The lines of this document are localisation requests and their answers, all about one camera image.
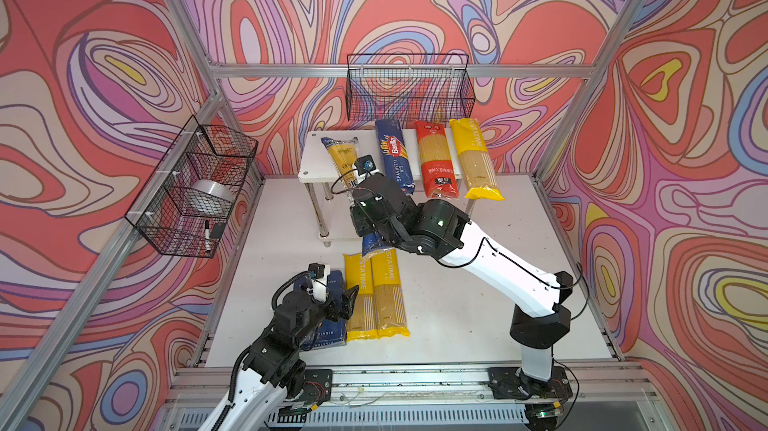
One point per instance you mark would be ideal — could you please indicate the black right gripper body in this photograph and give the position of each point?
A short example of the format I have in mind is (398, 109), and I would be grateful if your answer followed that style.
(364, 221)

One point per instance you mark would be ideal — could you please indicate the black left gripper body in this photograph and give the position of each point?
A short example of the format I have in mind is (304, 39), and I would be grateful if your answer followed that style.
(326, 310)

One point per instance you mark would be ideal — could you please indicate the yellow pastatime bag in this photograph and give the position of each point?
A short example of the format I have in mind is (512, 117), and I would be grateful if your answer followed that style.
(390, 313)
(476, 165)
(362, 324)

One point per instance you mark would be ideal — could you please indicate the blue Barilla spaghetti box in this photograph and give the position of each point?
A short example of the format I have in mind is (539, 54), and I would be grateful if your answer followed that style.
(394, 154)

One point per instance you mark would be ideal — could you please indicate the blue Ankara spaghetti bag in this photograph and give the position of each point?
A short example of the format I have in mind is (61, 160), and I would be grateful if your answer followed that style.
(343, 154)

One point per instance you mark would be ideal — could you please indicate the red spaghetti bag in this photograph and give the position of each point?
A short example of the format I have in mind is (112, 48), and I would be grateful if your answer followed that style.
(436, 165)

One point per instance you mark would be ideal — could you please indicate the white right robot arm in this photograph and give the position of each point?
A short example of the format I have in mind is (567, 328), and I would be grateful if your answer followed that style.
(438, 229)

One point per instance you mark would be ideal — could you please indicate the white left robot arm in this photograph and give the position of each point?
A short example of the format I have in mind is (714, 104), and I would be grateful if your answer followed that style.
(269, 376)

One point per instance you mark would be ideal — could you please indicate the white two-tier shelf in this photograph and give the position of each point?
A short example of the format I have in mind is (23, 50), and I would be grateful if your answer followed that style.
(318, 172)

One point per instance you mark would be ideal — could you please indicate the blue Barilla rigatoni box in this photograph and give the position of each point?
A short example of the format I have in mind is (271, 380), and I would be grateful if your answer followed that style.
(329, 333)

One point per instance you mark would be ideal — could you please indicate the silver tape roll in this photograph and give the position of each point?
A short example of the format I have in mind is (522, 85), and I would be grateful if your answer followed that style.
(215, 189)

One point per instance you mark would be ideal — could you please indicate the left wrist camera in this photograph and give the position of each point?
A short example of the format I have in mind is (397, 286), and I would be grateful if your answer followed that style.
(317, 286)

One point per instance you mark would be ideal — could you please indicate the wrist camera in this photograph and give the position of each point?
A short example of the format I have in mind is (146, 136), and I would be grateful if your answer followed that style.
(317, 286)
(364, 167)

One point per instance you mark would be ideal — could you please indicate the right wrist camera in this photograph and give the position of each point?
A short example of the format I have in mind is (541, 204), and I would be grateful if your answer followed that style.
(364, 167)

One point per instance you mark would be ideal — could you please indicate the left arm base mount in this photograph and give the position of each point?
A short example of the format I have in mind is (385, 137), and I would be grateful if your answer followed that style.
(313, 389)

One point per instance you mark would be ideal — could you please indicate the black wire basket back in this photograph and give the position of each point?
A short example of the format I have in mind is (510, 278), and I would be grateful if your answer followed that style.
(408, 87)

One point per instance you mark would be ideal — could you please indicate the black wire basket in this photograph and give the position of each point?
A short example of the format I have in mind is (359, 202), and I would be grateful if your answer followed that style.
(408, 87)
(171, 219)

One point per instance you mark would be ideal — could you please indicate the black wire basket left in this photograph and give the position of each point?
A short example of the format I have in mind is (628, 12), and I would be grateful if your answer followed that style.
(171, 219)

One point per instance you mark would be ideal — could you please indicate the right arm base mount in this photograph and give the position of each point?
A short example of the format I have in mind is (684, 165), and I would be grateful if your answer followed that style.
(510, 383)

